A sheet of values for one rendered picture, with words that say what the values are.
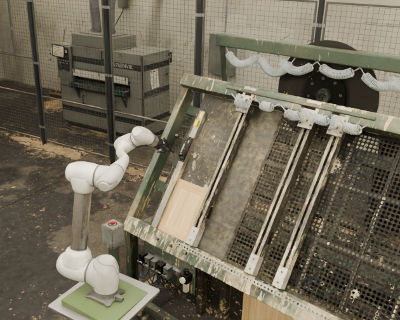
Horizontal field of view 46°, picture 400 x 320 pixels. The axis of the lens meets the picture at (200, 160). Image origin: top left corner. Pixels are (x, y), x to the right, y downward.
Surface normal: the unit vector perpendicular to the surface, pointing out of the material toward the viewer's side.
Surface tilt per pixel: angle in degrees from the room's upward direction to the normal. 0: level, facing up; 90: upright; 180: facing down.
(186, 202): 56
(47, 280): 0
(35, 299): 0
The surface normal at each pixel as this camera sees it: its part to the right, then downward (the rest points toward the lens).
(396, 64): -0.64, 0.27
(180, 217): -0.51, -0.30
